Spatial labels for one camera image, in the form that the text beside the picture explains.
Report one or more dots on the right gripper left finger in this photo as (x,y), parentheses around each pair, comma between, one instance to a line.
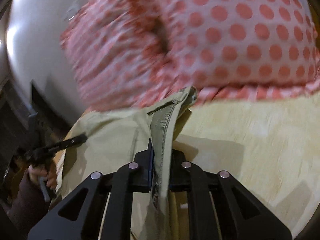
(101,206)

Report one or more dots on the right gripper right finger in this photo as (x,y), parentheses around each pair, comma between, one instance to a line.
(220,207)

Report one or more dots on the khaki pants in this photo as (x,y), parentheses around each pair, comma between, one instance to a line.
(114,138)

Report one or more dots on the left forearm dark sleeve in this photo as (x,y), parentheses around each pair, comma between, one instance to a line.
(29,206)

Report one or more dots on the person's left hand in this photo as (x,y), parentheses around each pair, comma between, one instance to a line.
(49,175)

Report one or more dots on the yellow patterned bedsheet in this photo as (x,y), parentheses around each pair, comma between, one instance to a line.
(272,148)

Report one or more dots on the polka dot pillow left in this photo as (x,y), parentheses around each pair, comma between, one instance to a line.
(117,55)

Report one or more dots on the polka dot pillow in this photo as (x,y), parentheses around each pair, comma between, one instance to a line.
(117,55)
(242,49)

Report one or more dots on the polka dot pillow right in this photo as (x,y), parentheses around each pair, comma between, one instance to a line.
(242,49)

